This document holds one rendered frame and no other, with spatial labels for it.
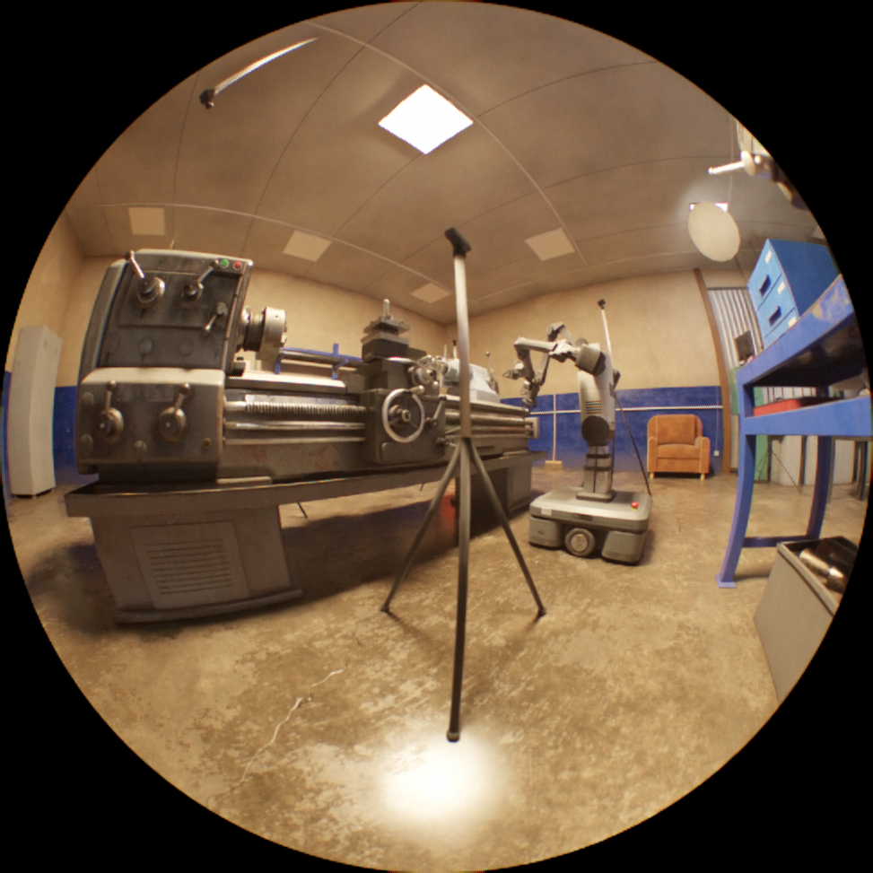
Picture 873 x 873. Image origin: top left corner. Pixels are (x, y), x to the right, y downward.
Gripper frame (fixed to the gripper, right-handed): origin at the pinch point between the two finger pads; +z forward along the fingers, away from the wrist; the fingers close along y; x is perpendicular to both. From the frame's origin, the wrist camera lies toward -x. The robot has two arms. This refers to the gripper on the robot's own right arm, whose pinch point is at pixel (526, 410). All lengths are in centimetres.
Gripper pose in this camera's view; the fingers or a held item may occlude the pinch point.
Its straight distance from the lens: 200.5
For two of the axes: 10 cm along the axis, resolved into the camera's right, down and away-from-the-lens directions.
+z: -3.2, 8.7, 3.8
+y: -7.5, 0.1, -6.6
